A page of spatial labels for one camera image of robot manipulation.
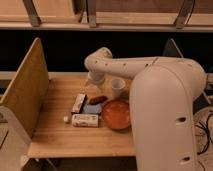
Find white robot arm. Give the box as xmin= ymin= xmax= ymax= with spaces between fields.
xmin=84 ymin=47 xmax=206 ymax=171

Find dark red pepper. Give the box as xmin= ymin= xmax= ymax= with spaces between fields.
xmin=89 ymin=96 xmax=108 ymax=105

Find orange ceramic bowl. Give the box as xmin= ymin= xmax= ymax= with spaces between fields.
xmin=101 ymin=100 xmax=131 ymax=130

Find white paper cup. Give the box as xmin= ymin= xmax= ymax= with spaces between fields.
xmin=110 ymin=78 xmax=126 ymax=99

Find white red candy bar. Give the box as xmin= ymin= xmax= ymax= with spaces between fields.
xmin=71 ymin=93 xmax=87 ymax=113

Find blue cloth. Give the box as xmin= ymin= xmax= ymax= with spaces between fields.
xmin=83 ymin=104 xmax=102 ymax=114

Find white bottle lying down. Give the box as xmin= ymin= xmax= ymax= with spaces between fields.
xmin=63 ymin=114 xmax=99 ymax=127

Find wooden side panel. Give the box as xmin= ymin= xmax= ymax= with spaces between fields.
xmin=0 ymin=38 xmax=49 ymax=141

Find wooden shelf with brackets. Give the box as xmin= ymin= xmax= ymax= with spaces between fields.
xmin=0 ymin=0 xmax=213 ymax=33

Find black cables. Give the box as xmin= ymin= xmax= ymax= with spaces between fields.
xmin=195 ymin=111 xmax=213 ymax=171

